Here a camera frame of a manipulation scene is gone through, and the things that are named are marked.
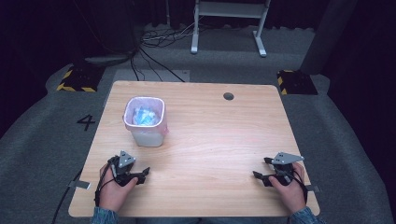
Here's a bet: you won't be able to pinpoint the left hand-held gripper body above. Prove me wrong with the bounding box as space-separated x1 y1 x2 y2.
107 150 138 188

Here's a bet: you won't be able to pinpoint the white metal stand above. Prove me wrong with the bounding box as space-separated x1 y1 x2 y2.
190 0 272 59

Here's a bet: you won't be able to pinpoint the person's right hand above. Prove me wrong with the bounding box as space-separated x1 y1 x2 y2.
268 162 308 215

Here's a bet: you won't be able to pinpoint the right hand-held gripper cable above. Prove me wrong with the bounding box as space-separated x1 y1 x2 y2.
286 169 309 205

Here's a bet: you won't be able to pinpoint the black floor cable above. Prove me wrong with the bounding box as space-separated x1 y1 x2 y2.
130 46 187 84

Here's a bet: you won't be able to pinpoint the left hand-held gripper cable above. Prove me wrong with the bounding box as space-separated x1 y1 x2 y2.
50 161 114 224

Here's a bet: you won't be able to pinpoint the bundle of floor cables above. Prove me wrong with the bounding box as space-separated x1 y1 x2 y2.
139 17 204 49

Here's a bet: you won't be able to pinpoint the hand-held gripper cable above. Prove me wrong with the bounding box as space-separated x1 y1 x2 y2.
50 161 114 224
286 169 309 205

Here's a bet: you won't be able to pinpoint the blue crumpled wrappers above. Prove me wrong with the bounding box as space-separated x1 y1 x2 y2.
132 105 162 127

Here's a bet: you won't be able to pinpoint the black yellow striped base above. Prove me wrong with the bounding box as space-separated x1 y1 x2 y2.
276 69 319 96
56 64 106 93

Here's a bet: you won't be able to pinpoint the person's left hand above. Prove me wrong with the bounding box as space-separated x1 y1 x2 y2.
98 164 140 213

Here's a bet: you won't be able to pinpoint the grey pillar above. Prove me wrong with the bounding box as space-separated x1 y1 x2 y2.
299 0 360 76

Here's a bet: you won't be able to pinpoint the white bin with pink bag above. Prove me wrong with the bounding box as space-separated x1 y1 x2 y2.
122 95 170 148

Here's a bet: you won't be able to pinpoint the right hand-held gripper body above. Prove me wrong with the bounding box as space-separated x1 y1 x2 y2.
271 151 305 187

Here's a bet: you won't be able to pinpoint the dark stand with grey base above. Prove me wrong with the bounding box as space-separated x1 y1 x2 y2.
70 0 139 67

